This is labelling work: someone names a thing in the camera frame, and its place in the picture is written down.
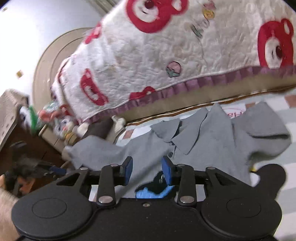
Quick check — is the beige mattress edge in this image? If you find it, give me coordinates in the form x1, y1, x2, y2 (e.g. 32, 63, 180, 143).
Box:
117, 74, 295, 121

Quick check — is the white quilt with red bears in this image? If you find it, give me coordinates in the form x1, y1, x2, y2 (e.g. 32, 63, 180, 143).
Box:
52, 1, 295, 123

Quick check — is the cream bedside cabinet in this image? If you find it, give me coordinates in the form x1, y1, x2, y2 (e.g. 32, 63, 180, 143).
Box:
39, 125, 65, 153

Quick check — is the folded cream garment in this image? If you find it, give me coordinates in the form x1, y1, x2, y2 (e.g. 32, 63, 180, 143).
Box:
106, 115, 126, 144

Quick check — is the grey bunny plush toy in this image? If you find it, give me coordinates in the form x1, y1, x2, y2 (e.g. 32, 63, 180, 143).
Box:
38, 101, 89, 146

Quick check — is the checkered plush blanket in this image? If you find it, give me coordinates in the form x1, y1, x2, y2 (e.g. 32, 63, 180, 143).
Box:
89, 93, 296, 241

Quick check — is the folded dark brown garment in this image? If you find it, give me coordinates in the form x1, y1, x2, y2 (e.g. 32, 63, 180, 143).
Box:
83, 118, 114, 139

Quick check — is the person's left hand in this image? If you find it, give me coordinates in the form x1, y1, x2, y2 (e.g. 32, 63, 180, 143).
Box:
0, 174, 35, 241

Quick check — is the grey knit cat sweater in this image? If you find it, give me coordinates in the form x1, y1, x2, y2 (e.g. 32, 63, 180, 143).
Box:
63, 101, 293, 201

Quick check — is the dark wooden drawer cabinet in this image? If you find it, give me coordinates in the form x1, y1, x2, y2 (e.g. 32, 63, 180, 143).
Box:
1, 126, 66, 181

